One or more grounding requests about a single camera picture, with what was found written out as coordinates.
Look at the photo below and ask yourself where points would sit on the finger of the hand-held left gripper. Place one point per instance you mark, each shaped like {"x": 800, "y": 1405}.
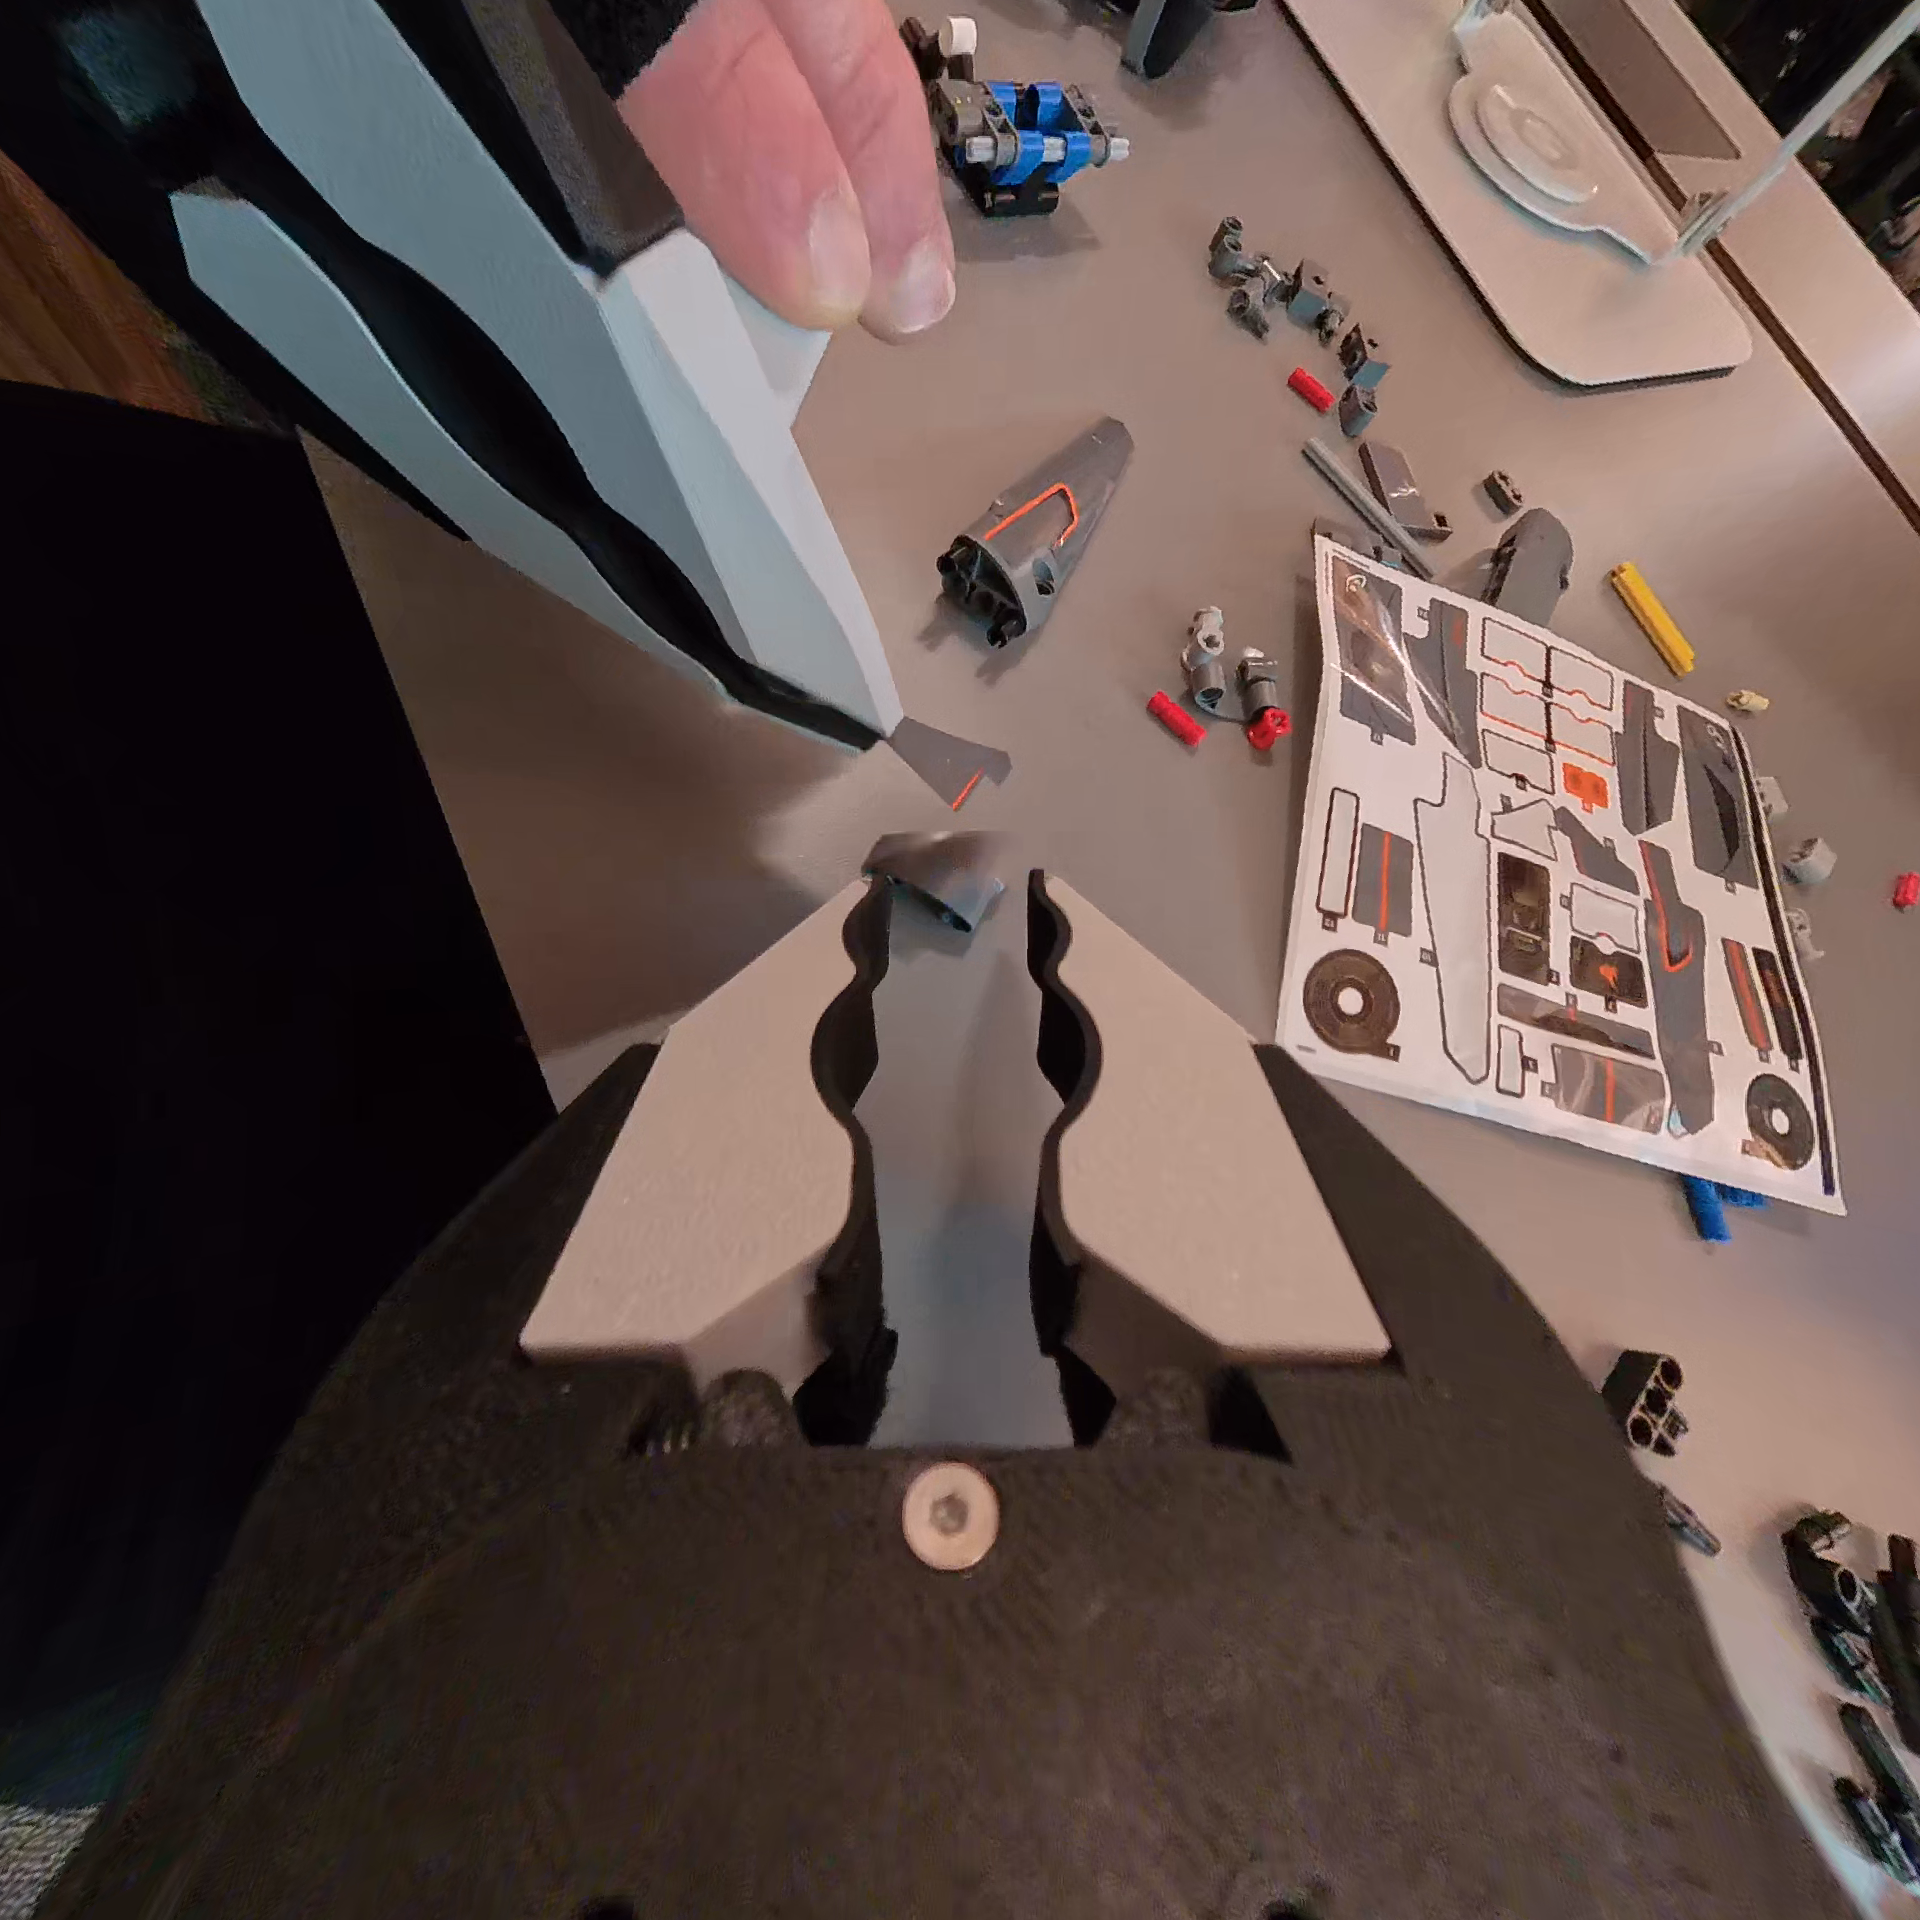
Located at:
{"x": 375, "y": 360}
{"x": 705, "y": 450}

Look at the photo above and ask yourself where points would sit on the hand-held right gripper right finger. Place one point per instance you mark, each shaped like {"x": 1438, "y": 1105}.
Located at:
{"x": 1200, "y": 1185}

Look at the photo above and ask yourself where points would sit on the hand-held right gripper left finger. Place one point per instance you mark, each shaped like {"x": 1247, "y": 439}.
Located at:
{"x": 705, "y": 1172}

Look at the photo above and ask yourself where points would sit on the small dark grey lego piece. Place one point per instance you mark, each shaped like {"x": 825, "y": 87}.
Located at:
{"x": 945, "y": 886}

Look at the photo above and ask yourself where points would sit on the small grey orange-lined sticker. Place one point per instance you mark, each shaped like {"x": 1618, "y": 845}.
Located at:
{"x": 945, "y": 758}

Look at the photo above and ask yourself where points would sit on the lego sticker sheet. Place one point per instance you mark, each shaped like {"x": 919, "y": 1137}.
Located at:
{"x": 1463, "y": 961}

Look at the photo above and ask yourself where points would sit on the grey cone lego assembly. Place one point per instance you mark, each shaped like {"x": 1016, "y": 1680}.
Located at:
{"x": 1049, "y": 525}

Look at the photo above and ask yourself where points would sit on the blue and black lego assembly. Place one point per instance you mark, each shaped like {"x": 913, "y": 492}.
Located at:
{"x": 1036, "y": 150}

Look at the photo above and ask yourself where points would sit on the red lego axle connector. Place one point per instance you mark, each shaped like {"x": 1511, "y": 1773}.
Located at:
{"x": 1272, "y": 730}

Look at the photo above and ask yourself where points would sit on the red lego pin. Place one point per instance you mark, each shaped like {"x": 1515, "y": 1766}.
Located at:
{"x": 1175, "y": 717}
{"x": 1310, "y": 390}

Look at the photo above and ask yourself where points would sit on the small white black lego piece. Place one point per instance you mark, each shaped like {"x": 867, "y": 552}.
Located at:
{"x": 942, "y": 45}

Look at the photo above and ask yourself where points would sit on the black three-hole lego beam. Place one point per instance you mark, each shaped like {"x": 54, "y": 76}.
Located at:
{"x": 1646, "y": 1397}

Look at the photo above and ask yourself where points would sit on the dark grey lego connector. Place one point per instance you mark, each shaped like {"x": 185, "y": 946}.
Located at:
{"x": 1258, "y": 681}

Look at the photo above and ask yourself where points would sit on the blue lego pin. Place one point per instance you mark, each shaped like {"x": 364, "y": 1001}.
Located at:
{"x": 1710, "y": 1208}

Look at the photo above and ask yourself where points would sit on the light grey lego connector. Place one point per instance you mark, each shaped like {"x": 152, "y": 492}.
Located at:
{"x": 1204, "y": 662}

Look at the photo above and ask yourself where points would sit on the black lego pin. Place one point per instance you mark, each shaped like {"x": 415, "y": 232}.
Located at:
{"x": 1687, "y": 1519}

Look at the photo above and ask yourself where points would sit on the cluster of grey lego connectors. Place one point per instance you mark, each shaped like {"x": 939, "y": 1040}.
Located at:
{"x": 1312, "y": 293}

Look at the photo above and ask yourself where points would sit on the light grey lego piece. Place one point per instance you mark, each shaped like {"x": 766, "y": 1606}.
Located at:
{"x": 1810, "y": 863}
{"x": 1803, "y": 933}
{"x": 1769, "y": 797}

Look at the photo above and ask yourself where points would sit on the dark grey lego panel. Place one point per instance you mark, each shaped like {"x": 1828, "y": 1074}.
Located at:
{"x": 1401, "y": 488}

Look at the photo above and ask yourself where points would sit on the dark grey rounded lego shell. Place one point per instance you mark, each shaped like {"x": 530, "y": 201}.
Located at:
{"x": 1522, "y": 564}

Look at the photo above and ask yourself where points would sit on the tiny grey lego piece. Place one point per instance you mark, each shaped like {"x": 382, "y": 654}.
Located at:
{"x": 1502, "y": 492}

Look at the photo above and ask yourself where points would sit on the pile of black lego pieces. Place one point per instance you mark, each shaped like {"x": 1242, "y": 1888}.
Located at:
{"x": 1846, "y": 1606}

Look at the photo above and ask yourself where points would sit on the person's left hand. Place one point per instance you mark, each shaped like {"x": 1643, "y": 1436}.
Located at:
{"x": 796, "y": 135}

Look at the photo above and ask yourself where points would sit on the person's black trouser leg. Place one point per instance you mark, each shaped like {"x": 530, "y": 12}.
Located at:
{"x": 224, "y": 1049}

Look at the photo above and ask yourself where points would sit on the dark object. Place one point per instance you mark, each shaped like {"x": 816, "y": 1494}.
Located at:
{"x": 1166, "y": 33}

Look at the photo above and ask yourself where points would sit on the grey axle rod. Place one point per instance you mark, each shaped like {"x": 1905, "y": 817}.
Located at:
{"x": 1358, "y": 494}

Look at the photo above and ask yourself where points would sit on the yellow axle brick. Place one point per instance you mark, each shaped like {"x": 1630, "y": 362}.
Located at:
{"x": 1651, "y": 615}

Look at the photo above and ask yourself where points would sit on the grey monitor stand base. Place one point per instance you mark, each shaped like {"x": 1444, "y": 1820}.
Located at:
{"x": 1590, "y": 301}

